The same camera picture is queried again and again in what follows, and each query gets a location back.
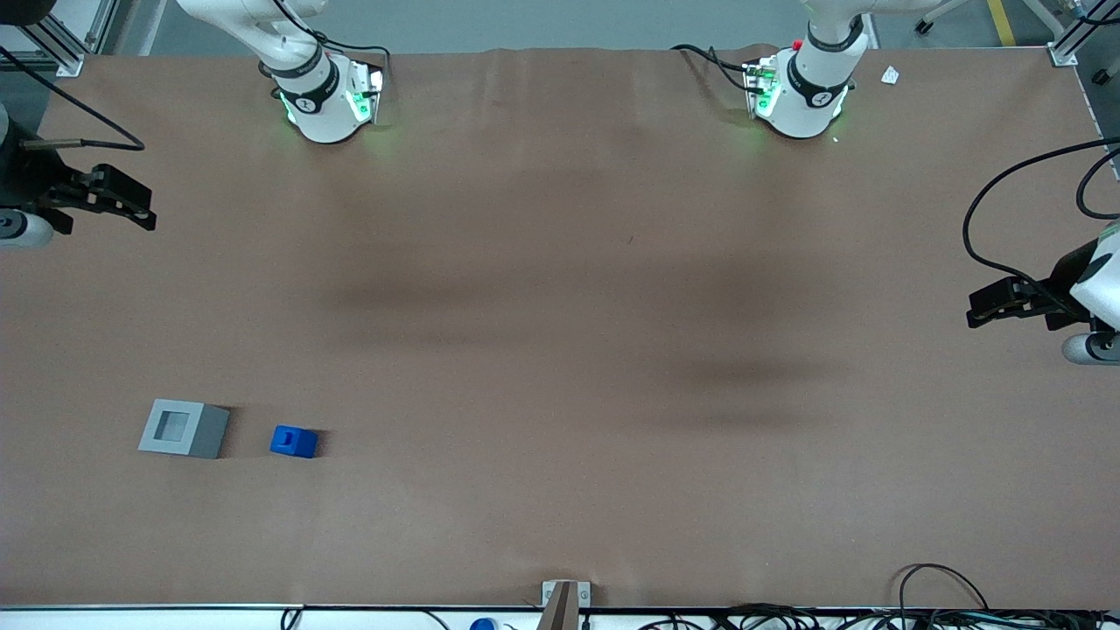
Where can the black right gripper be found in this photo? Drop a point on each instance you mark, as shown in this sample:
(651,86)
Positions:
(28,182)

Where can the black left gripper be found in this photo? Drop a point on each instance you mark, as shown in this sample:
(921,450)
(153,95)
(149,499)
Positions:
(1057,296)

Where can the blue plastic part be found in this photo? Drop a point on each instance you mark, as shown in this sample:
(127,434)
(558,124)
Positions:
(293,440)

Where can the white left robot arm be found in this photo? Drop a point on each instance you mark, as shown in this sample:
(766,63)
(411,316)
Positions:
(801,101)

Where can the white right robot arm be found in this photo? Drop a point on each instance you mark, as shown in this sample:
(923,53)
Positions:
(324,109)

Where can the gray square base block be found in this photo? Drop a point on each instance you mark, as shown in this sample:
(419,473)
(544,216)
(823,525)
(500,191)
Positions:
(210,433)

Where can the white paper tag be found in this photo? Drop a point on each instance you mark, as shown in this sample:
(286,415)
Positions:
(890,75)

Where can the white cart legs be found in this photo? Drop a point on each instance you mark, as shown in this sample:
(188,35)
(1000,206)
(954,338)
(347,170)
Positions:
(941,13)

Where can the brown table cover sheet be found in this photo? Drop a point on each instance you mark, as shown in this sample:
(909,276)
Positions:
(560,306)

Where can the blue round cap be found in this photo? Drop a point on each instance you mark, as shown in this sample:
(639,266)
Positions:
(483,625)

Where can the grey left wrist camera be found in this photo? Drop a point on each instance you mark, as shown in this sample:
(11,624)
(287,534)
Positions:
(1089,348)

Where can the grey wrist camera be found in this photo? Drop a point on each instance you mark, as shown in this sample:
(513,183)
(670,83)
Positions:
(1089,348)
(22,229)

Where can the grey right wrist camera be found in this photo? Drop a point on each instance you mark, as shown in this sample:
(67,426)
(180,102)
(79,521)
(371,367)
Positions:
(22,229)

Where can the aluminium frame profile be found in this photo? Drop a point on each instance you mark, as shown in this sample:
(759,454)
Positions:
(66,48)
(1072,44)

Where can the white table edge rail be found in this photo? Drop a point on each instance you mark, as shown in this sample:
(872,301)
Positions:
(175,619)

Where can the gray camera mount bracket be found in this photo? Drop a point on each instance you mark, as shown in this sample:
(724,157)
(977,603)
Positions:
(561,604)

